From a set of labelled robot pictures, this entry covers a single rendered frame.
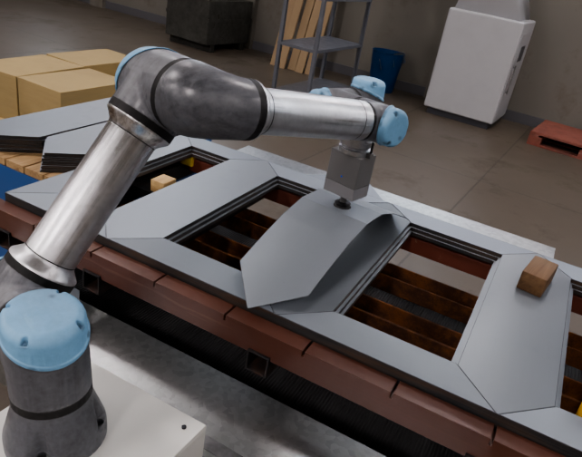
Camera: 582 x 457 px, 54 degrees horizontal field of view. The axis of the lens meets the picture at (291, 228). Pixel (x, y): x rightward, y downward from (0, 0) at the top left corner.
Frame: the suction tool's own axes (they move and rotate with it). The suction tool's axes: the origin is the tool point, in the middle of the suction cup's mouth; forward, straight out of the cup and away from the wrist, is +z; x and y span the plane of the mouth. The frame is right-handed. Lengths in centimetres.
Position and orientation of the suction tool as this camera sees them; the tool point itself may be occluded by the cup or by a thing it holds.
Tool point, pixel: (341, 209)
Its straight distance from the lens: 136.9
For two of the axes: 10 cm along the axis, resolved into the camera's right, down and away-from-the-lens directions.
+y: -7.5, -4.0, 5.3
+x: -6.5, 2.5, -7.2
